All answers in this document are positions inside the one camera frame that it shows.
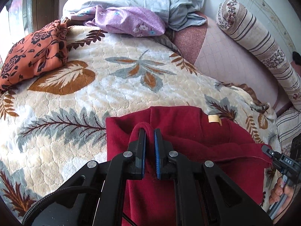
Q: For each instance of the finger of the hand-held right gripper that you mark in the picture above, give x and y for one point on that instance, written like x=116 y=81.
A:
x=270 y=153

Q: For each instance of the striped floral bolster pillow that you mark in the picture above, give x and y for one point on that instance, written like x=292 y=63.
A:
x=258 y=42

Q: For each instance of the window with wooden frame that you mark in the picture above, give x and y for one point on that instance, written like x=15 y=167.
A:
x=16 y=21

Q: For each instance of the orange floral cloth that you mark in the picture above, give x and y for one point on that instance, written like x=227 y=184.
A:
x=30 y=51

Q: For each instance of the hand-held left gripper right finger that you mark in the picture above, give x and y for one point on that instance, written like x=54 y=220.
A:
x=157 y=153

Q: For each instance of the pink bed sheet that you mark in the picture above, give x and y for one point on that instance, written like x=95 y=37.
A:
x=230 y=63

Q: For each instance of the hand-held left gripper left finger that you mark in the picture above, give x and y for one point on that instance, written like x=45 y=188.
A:
x=142 y=150

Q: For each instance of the dark red sweater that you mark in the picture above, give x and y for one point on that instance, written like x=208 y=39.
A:
x=188 y=127

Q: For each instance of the purple floral cloth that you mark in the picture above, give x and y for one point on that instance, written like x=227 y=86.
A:
x=127 y=18

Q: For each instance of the leaf print fleece blanket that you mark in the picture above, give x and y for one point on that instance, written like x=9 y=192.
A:
x=94 y=87

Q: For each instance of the person's right hand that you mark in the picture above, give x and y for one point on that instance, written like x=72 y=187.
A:
x=276 y=193

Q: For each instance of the striped cloth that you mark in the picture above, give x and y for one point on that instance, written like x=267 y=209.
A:
x=287 y=127

